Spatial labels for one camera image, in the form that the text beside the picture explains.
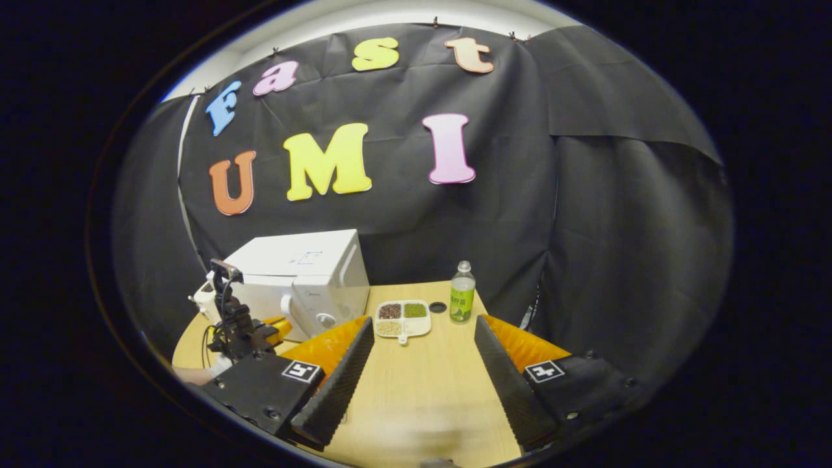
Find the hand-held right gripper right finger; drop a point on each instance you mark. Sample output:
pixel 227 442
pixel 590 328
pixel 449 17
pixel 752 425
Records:
pixel 513 390

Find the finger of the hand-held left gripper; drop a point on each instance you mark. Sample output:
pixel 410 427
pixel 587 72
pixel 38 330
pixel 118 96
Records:
pixel 281 327

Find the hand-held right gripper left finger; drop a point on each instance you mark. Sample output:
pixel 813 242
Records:
pixel 338 383

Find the white microwave oven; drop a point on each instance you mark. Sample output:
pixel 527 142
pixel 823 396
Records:
pixel 305 260

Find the white toaster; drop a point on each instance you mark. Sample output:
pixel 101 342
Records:
pixel 203 302

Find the white divided bean tray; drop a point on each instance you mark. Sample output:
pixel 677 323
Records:
pixel 416 326

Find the green label drink bottle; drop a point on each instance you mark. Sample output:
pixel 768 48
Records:
pixel 462 302

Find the black round cap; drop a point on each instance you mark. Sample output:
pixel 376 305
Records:
pixel 438 307

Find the black backdrop cloth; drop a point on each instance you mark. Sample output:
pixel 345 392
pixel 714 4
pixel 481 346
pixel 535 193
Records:
pixel 585 227

